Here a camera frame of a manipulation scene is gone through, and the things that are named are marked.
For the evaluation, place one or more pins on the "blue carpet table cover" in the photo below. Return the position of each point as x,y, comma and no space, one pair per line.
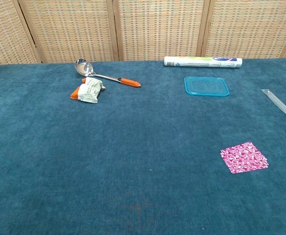
108,159

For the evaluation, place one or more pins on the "crumpled white orange snack packet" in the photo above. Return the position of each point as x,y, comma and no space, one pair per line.
90,90

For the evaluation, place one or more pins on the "blue plastic container lid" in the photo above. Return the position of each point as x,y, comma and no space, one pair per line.
206,86

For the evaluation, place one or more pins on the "white printed roll tube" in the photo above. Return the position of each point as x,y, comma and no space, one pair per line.
201,62

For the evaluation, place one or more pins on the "woven folding screen panel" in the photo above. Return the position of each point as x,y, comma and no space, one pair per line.
248,27
69,29
160,29
1,31

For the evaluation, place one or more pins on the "clear plastic tube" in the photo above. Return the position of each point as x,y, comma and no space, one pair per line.
278,104

